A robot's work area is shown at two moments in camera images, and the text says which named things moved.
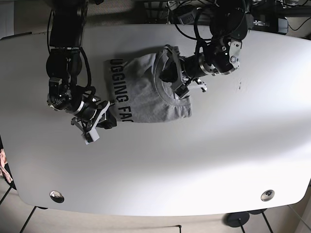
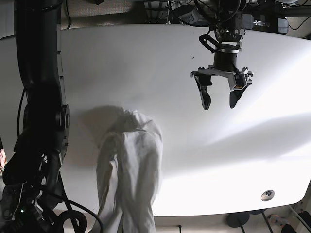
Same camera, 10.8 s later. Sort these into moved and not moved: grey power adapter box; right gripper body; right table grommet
Moved: right gripper body
Not moved: right table grommet; grey power adapter box
